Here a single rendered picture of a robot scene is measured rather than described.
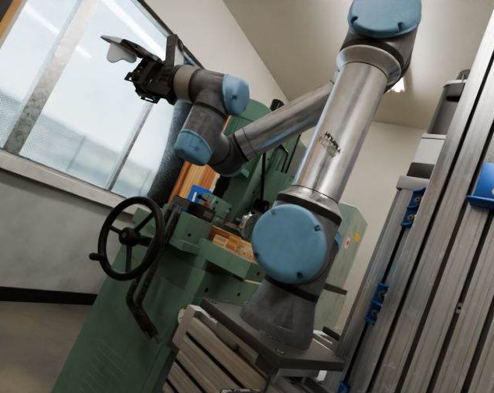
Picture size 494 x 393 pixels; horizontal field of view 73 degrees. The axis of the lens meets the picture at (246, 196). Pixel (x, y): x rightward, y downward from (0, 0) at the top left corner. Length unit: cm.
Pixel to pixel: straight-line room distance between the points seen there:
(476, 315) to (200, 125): 59
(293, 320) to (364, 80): 44
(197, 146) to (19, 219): 191
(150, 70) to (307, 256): 52
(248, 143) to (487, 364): 59
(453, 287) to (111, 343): 115
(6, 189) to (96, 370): 128
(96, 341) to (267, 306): 96
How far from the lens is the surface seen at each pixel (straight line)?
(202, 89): 71
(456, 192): 78
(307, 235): 51
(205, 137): 67
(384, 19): 65
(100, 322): 151
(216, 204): 141
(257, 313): 66
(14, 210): 244
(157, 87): 78
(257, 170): 152
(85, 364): 155
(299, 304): 67
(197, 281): 121
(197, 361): 77
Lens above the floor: 96
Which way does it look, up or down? 7 degrees up
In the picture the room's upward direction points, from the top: 24 degrees clockwise
